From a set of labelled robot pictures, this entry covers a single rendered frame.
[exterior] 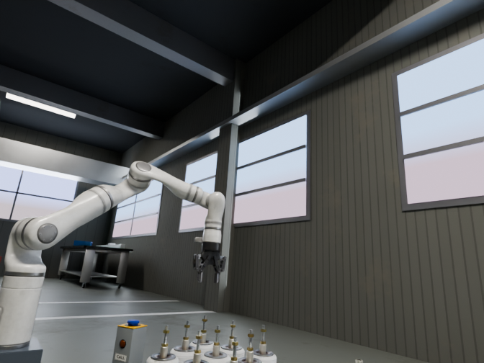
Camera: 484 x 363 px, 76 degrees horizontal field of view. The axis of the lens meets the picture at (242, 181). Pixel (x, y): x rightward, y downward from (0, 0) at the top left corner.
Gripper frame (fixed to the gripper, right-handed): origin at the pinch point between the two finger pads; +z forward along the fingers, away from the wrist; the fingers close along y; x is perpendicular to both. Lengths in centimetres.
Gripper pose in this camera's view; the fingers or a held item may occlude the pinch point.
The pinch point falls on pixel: (208, 279)
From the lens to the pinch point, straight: 127.5
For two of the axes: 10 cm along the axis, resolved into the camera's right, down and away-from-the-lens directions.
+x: -5.4, 1.9, 8.2
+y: 8.4, 2.0, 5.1
